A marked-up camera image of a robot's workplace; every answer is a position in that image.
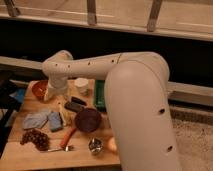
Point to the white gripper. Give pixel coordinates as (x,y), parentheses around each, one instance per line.
(57,86)

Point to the blue sponge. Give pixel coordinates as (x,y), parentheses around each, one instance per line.
(55,123)

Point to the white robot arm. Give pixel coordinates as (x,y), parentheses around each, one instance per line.
(136,101)

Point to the black rectangular block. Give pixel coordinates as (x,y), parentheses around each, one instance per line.
(72,106)

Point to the red bowl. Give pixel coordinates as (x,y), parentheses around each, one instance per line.
(39,89)

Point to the white cup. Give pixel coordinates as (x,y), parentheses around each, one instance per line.
(82,85)

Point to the grey blue cloth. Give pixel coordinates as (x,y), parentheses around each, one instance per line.
(35,120)

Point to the wooden table board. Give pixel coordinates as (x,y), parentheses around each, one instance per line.
(17,157)

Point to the green plastic tray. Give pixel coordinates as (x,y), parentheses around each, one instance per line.
(98,100)

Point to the bunch of dark grapes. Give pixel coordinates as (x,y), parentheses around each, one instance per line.
(39,139)

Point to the metal spoon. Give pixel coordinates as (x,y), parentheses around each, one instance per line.
(66,149)

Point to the small metal cup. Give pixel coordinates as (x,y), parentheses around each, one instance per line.
(95,146)

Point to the orange round fruit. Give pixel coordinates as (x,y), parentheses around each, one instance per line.
(111,145)

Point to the black handled tool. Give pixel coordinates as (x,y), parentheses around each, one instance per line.
(78,100)

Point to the yellow handled brush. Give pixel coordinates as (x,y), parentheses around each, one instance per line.
(66,118)

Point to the purple frying pan red handle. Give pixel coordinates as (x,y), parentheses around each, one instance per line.
(87,120)

